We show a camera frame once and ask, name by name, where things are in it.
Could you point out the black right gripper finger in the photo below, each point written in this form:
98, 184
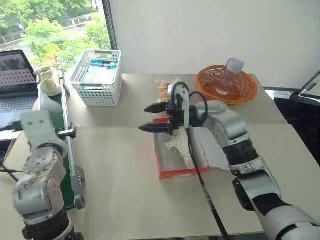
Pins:
155, 128
156, 108

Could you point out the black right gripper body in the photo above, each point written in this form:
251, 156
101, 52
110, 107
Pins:
174, 115

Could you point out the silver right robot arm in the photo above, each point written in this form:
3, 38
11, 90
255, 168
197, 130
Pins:
240, 130

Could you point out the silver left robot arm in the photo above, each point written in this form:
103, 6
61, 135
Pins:
42, 180

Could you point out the orange shoebox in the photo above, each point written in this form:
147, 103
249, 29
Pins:
175, 172

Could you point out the yellow pink candy bag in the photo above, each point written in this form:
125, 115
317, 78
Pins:
163, 91

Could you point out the white perforated shoe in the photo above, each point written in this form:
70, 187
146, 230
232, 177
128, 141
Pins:
181, 146

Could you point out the white tissue sheet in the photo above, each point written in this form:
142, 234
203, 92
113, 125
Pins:
208, 147

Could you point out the white perforated plastic basket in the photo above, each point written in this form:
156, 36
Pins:
100, 95

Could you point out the clear bottle with lilac cap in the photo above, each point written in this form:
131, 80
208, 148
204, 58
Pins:
230, 77

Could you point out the blue plastic package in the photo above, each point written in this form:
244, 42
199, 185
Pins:
103, 64

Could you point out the green conveyor belt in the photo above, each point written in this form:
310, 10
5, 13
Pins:
67, 175

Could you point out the cream perforated shoe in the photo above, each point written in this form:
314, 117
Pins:
49, 80

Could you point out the grey laptop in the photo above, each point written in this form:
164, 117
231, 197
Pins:
15, 82

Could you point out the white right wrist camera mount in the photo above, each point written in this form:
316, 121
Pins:
184, 100

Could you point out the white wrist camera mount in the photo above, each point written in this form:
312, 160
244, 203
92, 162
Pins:
184, 100
37, 127

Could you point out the black window frame post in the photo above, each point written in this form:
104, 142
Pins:
110, 25

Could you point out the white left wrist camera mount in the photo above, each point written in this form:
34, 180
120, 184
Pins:
37, 127

